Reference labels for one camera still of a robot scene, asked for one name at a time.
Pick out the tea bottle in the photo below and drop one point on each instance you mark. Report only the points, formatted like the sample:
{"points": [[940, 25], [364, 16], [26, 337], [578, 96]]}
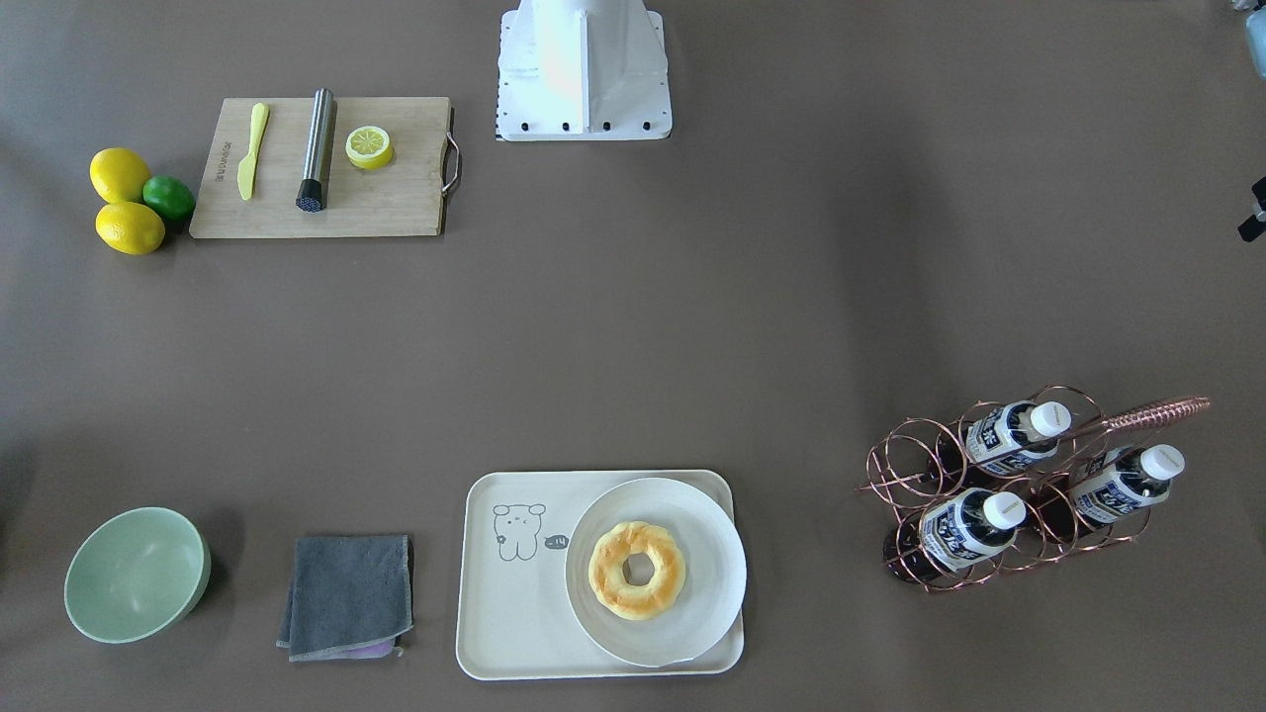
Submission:
{"points": [[1117, 484], [1004, 443], [951, 537]]}

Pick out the cream tray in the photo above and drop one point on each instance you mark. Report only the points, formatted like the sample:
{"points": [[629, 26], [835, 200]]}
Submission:
{"points": [[514, 618]]}

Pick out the white plate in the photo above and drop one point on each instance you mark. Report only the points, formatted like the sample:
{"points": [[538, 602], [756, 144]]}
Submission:
{"points": [[712, 595]]}

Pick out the glazed donut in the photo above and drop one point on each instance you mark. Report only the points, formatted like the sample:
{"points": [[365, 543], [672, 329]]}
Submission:
{"points": [[637, 602]]}

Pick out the wooden cutting board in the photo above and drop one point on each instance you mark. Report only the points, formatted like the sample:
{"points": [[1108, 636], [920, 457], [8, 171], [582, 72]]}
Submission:
{"points": [[403, 199]]}

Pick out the half lemon slice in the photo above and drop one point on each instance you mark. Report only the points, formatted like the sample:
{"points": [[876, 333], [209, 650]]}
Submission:
{"points": [[369, 147]]}

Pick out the steel muddler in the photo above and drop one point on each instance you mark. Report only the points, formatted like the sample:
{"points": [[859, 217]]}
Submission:
{"points": [[312, 192]]}

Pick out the grey folded cloth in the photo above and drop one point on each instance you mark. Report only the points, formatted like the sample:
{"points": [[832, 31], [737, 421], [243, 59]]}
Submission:
{"points": [[349, 598]]}

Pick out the yellow plastic knife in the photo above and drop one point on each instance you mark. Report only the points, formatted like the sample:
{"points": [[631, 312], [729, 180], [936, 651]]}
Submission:
{"points": [[246, 170]]}

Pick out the green lime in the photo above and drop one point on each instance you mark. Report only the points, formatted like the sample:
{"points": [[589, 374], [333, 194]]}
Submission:
{"points": [[169, 197]]}

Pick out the yellow lemon near bowl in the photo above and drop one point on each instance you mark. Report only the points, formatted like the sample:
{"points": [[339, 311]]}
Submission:
{"points": [[130, 227]]}

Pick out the green bowl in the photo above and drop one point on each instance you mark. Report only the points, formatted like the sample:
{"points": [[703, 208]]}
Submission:
{"points": [[138, 574]]}

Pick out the yellow lemon near board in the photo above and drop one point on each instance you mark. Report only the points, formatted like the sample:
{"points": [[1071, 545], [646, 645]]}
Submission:
{"points": [[118, 175]]}

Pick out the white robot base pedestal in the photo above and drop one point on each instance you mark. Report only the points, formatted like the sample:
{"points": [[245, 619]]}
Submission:
{"points": [[582, 71]]}

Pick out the copper wire bottle rack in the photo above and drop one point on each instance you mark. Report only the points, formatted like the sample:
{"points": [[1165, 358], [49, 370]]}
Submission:
{"points": [[895, 469]]}

